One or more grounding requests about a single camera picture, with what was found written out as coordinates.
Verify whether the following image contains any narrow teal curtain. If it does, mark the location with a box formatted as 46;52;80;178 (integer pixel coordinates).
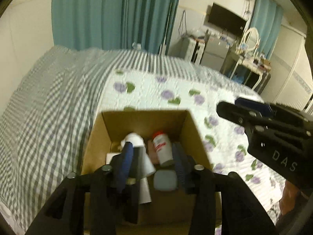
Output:
249;0;284;59

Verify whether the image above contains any cardboard box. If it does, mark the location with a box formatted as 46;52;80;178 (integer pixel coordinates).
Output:
81;110;222;228

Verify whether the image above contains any white oval vanity mirror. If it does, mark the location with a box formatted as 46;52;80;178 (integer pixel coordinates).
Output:
241;27;260;54

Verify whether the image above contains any wide green curtain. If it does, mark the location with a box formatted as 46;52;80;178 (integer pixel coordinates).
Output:
51;0;183;54

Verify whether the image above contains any person's right hand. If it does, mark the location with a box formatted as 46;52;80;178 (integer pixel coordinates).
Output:
281;180;302;217

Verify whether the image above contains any silver small fridge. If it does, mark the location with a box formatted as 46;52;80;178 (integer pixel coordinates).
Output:
199;38;230;71

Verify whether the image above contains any white bottle with red cap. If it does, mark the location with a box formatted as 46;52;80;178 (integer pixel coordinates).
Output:
152;131;174;166

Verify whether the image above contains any white handheld cylindrical device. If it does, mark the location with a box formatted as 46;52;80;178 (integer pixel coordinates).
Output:
120;132;157;177

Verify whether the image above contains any white slatted wardrobe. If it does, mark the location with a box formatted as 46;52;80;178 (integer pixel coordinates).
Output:
264;24;313;110

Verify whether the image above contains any light blue earbuds case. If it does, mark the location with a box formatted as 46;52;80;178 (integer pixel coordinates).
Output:
154;171;178;191

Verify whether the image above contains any white plastic drawer unit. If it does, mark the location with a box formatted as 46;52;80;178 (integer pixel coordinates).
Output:
181;38;204;63

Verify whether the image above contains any white mop pole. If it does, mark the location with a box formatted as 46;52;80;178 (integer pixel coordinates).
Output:
159;2;169;54

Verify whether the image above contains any white dressing table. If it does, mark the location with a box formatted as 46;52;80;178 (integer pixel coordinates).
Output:
230;51;271;91

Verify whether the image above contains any hanging black cable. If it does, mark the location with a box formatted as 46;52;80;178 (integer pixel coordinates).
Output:
180;10;186;36

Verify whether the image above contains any black wall television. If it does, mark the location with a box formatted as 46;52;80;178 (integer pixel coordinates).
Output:
207;2;247;37

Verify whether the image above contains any white floral quilt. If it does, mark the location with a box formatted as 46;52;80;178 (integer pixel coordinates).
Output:
99;69;289;216

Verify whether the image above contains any small white charger cube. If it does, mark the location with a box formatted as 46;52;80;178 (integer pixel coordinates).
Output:
106;152;121;164

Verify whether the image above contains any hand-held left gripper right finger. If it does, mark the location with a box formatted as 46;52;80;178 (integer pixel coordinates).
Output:
171;143;277;235

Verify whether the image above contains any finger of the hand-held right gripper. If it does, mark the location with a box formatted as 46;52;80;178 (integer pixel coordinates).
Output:
217;101;270;131
234;97;273;116

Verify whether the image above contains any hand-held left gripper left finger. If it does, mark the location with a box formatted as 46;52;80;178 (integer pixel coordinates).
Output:
24;142;140;235

